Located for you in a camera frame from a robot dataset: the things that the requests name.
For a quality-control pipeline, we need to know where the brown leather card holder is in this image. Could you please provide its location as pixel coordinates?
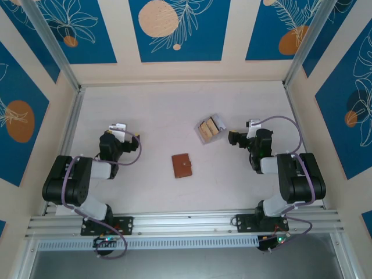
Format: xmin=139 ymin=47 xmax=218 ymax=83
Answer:
xmin=171 ymin=153 xmax=193 ymax=179

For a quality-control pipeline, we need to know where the clear plastic card box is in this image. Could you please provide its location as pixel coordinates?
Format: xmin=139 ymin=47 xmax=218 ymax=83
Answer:
xmin=194 ymin=113 xmax=227 ymax=145

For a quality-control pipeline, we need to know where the grey metal sheet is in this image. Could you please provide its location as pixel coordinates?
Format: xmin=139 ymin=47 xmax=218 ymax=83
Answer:
xmin=27 ymin=232 xmax=355 ymax=279

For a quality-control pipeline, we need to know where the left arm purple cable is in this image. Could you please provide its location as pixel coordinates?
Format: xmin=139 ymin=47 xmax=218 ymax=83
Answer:
xmin=62 ymin=130 xmax=142 ymax=260

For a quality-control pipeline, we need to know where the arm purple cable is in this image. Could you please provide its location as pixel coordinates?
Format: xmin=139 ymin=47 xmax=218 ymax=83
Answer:
xmin=252 ymin=115 xmax=317 ymax=252
xmin=62 ymin=130 xmax=142 ymax=260

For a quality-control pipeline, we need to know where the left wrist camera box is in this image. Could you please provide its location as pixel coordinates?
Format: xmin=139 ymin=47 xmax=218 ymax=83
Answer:
xmin=108 ymin=122 xmax=129 ymax=142

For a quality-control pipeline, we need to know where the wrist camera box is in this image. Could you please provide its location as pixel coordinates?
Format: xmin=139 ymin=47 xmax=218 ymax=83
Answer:
xmin=246 ymin=117 xmax=262 ymax=139
xmin=108 ymin=122 xmax=129 ymax=142

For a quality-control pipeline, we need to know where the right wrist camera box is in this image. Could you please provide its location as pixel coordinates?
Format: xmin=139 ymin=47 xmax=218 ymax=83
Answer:
xmin=246 ymin=117 xmax=262 ymax=139

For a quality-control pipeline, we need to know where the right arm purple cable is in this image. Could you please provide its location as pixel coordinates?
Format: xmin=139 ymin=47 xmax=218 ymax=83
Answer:
xmin=252 ymin=115 xmax=317 ymax=252

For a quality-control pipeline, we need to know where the aluminium table side rail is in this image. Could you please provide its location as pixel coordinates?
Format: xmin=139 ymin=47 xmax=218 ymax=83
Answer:
xmin=284 ymin=83 xmax=328 ymax=210
xmin=42 ymin=87 xmax=87 ymax=216

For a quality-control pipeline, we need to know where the blue floral wall panel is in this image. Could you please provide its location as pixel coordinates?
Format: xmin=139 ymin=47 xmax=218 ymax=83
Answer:
xmin=37 ymin=0 xmax=118 ymax=65
xmin=128 ymin=0 xmax=232 ymax=63
xmin=0 ymin=0 xmax=61 ymax=84
xmin=315 ymin=27 xmax=372 ymax=180
xmin=245 ymin=0 xmax=324 ymax=61
xmin=302 ymin=0 xmax=359 ymax=78
xmin=0 ymin=40 xmax=50 ymax=187

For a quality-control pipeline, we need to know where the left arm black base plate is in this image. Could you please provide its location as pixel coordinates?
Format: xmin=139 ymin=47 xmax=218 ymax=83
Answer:
xmin=80 ymin=216 xmax=134 ymax=236

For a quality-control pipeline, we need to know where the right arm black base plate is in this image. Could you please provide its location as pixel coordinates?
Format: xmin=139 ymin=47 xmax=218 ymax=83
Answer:
xmin=235 ymin=213 xmax=290 ymax=233

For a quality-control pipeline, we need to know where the aluminium mounting rail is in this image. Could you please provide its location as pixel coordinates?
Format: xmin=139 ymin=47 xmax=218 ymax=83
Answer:
xmin=24 ymin=206 xmax=348 ymax=239

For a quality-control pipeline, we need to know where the white slotted cable duct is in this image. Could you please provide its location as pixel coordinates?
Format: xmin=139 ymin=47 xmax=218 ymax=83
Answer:
xmin=37 ymin=235 xmax=259 ymax=251

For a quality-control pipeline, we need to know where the aluminium frame post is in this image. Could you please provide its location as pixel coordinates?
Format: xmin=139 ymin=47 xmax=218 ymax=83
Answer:
xmin=283 ymin=0 xmax=334 ymax=90
xmin=20 ymin=0 xmax=83 ymax=93

